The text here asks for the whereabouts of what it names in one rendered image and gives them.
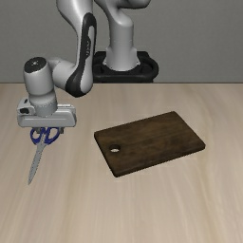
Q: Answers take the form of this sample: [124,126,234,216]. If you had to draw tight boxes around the dark brown cutting board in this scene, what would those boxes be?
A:
[93,110,207,178]

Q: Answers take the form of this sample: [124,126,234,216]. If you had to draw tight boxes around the blue-handled scissors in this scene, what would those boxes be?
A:
[27,126,61,186]

